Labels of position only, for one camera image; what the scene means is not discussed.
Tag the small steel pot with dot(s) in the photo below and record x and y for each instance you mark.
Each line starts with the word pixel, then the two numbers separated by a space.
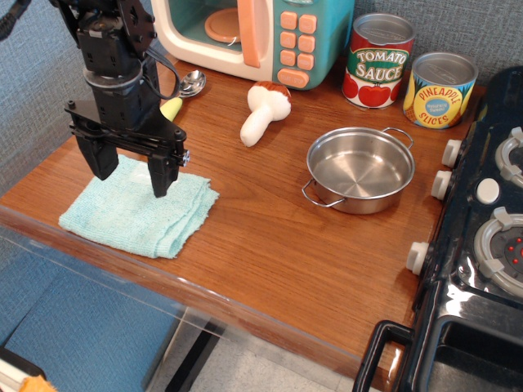
pixel 359 170

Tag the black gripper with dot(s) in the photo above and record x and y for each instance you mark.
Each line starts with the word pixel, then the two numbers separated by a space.
pixel 124 113

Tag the tomato sauce can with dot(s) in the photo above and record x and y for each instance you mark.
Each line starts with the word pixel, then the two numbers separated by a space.
pixel 379 51

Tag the toy microwave teal and pink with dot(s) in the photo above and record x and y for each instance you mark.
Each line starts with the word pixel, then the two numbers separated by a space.
pixel 295 43

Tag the yellow handled metal spoon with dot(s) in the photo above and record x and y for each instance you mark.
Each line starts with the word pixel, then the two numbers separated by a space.
pixel 191 85

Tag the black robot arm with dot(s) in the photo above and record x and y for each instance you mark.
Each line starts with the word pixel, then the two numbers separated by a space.
pixel 120 66

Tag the black toy stove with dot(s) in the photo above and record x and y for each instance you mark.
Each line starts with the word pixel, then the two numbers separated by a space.
pixel 467 328

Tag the plush white mushroom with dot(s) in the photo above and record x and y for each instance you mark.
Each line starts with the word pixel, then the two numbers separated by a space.
pixel 268 102

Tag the light blue folded cloth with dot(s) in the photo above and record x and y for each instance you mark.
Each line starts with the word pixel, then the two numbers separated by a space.
pixel 122 212

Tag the pineapple slices can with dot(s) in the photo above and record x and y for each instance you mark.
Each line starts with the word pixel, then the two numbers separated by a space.
pixel 440 86

